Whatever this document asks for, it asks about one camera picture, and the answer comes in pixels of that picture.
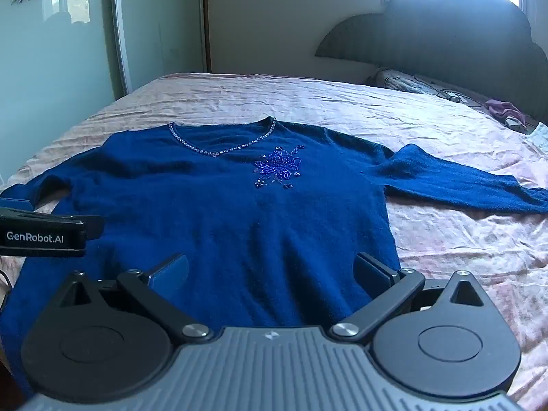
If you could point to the small white object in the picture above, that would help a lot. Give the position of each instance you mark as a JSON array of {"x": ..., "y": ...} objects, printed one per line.
[{"x": 516, "y": 122}]

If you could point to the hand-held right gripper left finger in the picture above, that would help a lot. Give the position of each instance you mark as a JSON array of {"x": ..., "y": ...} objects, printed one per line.
[{"x": 171, "y": 275}]

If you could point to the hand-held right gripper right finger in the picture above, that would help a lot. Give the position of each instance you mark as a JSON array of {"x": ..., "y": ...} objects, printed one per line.
[{"x": 371, "y": 272}]

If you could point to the pink bed sheet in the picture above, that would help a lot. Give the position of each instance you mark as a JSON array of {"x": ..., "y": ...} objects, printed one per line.
[{"x": 299, "y": 98}]

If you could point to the blue beaded sweater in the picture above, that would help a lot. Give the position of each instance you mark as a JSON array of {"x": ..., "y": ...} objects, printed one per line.
[{"x": 214, "y": 201}]

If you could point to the purple cloth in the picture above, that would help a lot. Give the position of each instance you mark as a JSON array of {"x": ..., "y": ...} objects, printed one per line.
[{"x": 503, "y": 109}]

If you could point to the white printed cloth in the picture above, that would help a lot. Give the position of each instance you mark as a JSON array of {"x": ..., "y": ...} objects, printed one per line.
[{"x": 540, "y": 137}]

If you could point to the mirrored wardrobe sliding door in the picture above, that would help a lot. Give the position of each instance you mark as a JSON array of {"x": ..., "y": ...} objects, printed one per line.
[{"x": 55, "y": 60}]

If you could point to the patterned pillow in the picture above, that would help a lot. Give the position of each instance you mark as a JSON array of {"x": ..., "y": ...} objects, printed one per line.
[{"x": 411, "y": 83}]

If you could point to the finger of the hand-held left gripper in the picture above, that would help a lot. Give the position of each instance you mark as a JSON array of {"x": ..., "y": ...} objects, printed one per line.
[{"x": 17, "y": 203}]

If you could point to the dark scalloped headboard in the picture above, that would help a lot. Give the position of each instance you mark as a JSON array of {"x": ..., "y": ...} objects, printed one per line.
[{"x": 428, "y": 38}]

